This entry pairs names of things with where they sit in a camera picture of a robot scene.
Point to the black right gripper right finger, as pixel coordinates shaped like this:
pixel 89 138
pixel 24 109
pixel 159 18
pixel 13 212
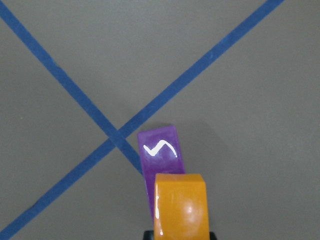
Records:
pixel 212 236

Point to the orange trapezoid block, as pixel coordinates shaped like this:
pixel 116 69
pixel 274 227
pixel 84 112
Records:
pixel 180 207

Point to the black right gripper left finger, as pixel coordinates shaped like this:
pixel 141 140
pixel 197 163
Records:
pixel 148 235

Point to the purple trapezoid block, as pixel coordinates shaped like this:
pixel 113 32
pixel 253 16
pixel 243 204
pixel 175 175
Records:
pixel 159 152

